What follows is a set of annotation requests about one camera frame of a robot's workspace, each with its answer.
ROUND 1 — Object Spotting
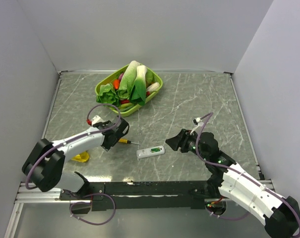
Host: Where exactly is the red chili pepper toy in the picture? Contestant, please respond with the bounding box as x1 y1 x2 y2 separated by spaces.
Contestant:
120 92 151 104

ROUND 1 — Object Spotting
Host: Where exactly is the green lettuce toy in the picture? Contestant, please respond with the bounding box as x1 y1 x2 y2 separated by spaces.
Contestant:
96 83 120 107

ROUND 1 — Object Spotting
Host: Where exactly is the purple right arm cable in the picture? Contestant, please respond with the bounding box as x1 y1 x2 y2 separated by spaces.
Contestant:
195 112 300 238

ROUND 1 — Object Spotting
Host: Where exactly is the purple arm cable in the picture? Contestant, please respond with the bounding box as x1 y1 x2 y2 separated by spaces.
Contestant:
24 103 122 190
195 112 300 238

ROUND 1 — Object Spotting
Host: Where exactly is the orange carrot toy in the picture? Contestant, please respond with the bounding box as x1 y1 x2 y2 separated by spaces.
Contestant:
113 79 120 90

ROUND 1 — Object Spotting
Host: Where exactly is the dark green bok choy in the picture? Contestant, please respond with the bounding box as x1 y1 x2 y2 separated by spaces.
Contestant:
129 65 147 106

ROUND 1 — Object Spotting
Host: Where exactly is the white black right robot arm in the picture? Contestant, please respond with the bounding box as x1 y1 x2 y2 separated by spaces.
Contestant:
166 129 300 238

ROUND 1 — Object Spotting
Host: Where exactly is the light green plastic basket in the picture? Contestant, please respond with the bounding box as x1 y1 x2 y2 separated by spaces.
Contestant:
95 60 163 117

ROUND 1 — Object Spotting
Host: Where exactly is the light green cabbage toy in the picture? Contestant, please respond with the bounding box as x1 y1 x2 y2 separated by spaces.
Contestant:
117 60 140 99

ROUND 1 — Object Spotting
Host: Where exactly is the yellow napa cabbage toy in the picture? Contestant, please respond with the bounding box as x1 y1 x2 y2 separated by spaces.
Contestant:
71 151 90 163

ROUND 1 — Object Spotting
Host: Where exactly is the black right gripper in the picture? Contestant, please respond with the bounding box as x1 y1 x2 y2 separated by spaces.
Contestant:
165 128 209 161

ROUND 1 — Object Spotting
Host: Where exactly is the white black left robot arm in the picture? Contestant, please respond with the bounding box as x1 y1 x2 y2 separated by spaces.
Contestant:
22 116 129 199

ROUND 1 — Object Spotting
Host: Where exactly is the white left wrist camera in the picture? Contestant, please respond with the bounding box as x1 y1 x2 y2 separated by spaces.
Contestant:
86 116 110 129

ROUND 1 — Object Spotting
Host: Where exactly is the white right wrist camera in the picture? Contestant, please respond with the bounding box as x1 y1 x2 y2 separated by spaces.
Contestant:
190 118 204 135

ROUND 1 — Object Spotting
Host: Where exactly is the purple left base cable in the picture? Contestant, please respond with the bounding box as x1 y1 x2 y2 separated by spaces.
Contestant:
69 192 117 226

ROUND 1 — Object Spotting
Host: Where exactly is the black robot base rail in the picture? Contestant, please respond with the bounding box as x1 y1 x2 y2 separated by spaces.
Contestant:
60 180 225 211

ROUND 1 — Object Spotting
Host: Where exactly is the yellow handled screwdriver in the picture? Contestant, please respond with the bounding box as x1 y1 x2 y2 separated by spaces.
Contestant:
119 138 138 145

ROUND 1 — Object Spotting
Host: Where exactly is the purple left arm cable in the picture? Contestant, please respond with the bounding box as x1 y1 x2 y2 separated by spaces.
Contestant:
24 103 122 190

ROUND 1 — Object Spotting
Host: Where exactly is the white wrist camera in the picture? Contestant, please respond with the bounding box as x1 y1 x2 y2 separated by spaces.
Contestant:
86 116 110 129
190 118 204 135

